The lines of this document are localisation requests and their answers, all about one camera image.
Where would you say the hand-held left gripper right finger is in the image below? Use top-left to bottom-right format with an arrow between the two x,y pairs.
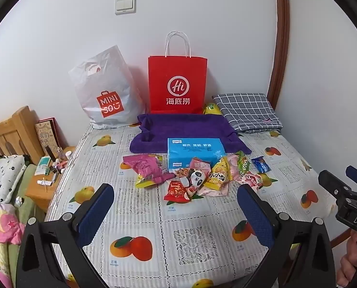
236,184 -> 337,288

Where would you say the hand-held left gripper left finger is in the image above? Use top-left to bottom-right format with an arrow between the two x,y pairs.
15,183 -> 116,288

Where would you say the pink white strawberry snack packet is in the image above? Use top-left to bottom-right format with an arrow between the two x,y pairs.
235,171 -> 265,190

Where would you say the small blue snack packet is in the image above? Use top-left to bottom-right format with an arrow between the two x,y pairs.
251,156 -> 271,174

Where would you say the pale pink snack packet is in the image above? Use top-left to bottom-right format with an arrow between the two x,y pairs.
225,154 -> 243,182

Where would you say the green snack packet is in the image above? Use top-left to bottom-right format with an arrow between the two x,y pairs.
237,151 -> 252,176

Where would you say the magenta snack packet yellow edge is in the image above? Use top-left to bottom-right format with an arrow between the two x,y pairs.
123,154 -> 174,189

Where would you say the panda print snack packet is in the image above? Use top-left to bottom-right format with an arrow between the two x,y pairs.
178,168 -> 211,200

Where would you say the orange pink snack packet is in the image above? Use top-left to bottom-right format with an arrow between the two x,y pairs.
189,157 -> 212,172

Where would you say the red snack packet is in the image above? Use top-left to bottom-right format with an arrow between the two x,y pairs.
163,179 -> 191,203

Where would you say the person's right hand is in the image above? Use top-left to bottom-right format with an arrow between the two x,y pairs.
336,233 -> 357,288

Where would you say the brown wooden skirting board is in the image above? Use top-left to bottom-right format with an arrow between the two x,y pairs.
329,227 -> 352,248

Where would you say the wooden nightstand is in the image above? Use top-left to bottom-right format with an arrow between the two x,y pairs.
25,146 -> 77,214

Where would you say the cluster of small cosmetic items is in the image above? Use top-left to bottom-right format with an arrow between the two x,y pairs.
49,159 -> 68,175

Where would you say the green bed sheet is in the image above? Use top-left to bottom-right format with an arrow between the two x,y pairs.
3,163 -> 48,285

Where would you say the black flat item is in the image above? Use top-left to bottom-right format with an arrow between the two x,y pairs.
45,145 -> 58,164

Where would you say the fruit print tablecloth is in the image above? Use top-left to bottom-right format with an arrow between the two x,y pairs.
45,123 -> 338,288

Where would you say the brown patterned book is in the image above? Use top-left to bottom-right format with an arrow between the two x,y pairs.
35,117 -> 61,160

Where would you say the pink star print blanket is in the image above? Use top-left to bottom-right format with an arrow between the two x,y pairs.
0,198 -> 26,288

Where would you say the blue tissue box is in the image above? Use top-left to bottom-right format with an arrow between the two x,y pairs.
167,138 -> 226,170

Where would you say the white pillow black flower print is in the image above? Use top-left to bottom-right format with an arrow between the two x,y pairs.
0,154 -> 31,204

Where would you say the grey checked folded cloth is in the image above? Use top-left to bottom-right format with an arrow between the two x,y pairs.
212,93 -> 283,134

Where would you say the wooden headboard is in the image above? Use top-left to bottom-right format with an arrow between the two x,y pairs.
0,106 -> 45,165

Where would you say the yellow green snack bag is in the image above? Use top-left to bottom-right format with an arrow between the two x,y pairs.
203,102 -> 222,116

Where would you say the purple towel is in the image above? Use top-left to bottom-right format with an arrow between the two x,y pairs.
129,113 -> 252,156

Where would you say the white plastic shopping bag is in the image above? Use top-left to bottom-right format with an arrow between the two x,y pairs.
68,45 -> 146,130

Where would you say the red paper bag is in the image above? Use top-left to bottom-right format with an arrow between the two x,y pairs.
148,31 -> 208,115

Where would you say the brown wooden door frame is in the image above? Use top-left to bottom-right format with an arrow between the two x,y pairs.
268,0 -> 291,106

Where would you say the white light switch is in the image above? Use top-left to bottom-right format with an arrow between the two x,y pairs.
115,0 -> 136,15

